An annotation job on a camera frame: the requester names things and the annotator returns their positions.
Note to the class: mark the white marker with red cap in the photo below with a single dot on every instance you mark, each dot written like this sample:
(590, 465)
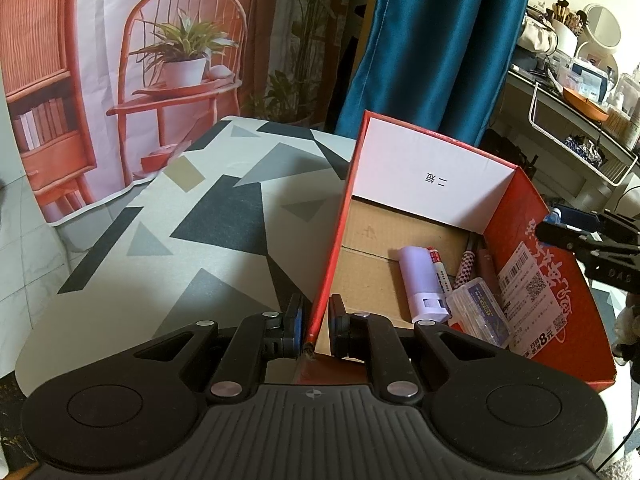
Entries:
(442, 275)

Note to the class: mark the red strawberry print cardboard box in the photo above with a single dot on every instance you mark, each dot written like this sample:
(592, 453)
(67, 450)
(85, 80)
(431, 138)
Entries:
(410, 175)

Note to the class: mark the bunch of makeup brushes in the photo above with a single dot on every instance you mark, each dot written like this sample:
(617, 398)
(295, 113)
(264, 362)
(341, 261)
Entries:
(567, 12)

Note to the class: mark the wall poster with furniture print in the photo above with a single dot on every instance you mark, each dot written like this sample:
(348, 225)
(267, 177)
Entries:
(100, 60)

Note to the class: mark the grey shelf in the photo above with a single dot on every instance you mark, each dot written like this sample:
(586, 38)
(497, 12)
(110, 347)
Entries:
(560, 160)

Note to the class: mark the white round mirror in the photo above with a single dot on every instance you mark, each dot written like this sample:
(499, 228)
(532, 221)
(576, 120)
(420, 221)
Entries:
(602, 25)

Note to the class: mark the teal curtain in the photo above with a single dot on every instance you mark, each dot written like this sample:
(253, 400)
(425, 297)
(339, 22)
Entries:
(440, 35)

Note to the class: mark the white pouch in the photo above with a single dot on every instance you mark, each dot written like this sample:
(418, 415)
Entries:
(535, 35)

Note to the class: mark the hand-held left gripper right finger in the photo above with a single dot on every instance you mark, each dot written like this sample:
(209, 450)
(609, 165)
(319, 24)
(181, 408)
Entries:
(340, 330)

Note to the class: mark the cotton swab container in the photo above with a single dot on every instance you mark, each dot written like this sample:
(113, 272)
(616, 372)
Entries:
(620, 122)

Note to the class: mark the clear plastic box blue label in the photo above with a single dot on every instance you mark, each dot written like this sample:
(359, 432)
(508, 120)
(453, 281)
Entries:
(480, 310)

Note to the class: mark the white brush cup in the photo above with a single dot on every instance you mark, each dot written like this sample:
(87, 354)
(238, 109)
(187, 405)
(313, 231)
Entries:
(566, 40)

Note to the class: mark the checkered pen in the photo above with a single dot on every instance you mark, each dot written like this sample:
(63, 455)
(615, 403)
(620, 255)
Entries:
(464, 270)

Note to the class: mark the clear storage box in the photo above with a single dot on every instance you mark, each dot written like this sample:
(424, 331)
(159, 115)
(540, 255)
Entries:
(585, 77)

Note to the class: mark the lavender cylindrical bottle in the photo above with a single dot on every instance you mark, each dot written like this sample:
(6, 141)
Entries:
(420, 280)

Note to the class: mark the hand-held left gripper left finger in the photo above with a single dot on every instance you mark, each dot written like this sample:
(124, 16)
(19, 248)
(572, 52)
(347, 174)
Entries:
(297, 320)

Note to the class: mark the orange tray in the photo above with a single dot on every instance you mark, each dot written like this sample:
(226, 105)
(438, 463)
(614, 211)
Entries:
(585, 105)

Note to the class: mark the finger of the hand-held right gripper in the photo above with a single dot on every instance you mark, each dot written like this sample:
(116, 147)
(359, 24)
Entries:
(555, 235)
(620, 220)

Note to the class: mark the blue patterned cloth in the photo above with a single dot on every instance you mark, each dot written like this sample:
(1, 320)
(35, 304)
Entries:
(582, 149)

